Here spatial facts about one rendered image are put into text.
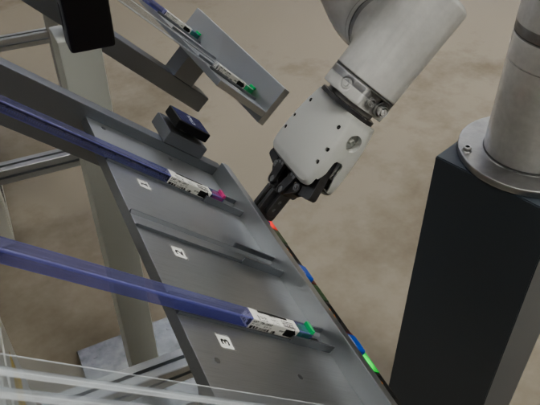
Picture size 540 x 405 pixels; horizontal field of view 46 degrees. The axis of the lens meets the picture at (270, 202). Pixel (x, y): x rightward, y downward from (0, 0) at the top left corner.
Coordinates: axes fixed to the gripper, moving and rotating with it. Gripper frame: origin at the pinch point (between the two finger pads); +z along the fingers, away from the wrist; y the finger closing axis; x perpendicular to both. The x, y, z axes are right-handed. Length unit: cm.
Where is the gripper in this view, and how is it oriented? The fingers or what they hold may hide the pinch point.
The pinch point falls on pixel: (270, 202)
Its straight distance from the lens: 78.3
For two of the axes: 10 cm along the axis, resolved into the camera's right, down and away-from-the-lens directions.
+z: -6.0, 7.5, 2.6
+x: -6.7, -3.1, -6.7
